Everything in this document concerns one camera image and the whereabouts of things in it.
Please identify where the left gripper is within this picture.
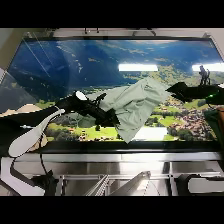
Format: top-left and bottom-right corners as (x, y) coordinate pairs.
(89, 101), (121, 129)

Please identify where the dark green garment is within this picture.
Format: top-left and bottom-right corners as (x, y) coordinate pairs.
(203, 109), (224, 150)

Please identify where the black cable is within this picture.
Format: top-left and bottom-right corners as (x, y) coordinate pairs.
(38, 134), (55, 178)

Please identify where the silver frame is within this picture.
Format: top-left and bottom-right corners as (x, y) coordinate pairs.
(0, 151), (224, 197)

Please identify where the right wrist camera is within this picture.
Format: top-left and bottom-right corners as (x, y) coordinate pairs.
(198, 65), (211, 86)

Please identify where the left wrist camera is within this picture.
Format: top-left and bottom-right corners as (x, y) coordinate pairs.
(94, 92), (108, 104)

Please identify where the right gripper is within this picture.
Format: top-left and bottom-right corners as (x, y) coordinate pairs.
(165, 81), (200, 103)

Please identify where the brown garment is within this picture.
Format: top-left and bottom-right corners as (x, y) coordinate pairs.
(215, 105), (224, 135)

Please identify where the pale green shirt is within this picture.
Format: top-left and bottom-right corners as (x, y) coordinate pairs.
(87, 76), (173, 145)

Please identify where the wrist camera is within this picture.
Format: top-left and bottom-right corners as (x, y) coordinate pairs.
(94, 92), (108, 104)
(198, 65), (211, 86)

